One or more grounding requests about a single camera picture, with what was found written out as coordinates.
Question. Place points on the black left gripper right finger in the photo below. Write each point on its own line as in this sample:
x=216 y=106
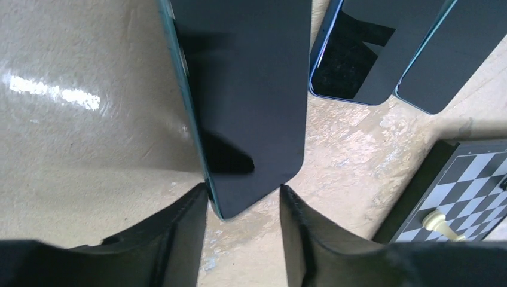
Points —
x=318 y=252

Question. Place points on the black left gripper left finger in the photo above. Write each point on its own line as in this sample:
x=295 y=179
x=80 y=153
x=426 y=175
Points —
x=162 y=250

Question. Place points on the black phone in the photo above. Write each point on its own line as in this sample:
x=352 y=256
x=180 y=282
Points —
x=363 y=47

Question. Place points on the cream chess pawn left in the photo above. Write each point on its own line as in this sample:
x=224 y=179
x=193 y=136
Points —
x=436 y=221

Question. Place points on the black white chessboard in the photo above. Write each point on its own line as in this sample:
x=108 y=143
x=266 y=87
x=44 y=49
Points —
x=464 y=180

